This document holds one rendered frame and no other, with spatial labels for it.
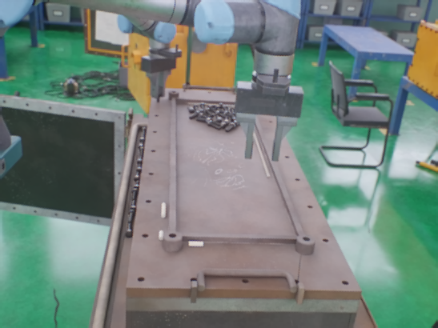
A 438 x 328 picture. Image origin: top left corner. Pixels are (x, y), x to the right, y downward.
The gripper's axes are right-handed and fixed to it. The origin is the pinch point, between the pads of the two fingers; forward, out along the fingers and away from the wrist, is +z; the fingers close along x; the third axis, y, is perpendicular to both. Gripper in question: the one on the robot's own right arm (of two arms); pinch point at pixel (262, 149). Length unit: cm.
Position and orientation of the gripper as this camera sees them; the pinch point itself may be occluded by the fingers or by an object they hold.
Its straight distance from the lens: 111.8
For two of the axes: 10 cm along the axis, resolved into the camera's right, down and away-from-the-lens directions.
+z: -0.9, 9.0, 4.2
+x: -10.0, -0.9, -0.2
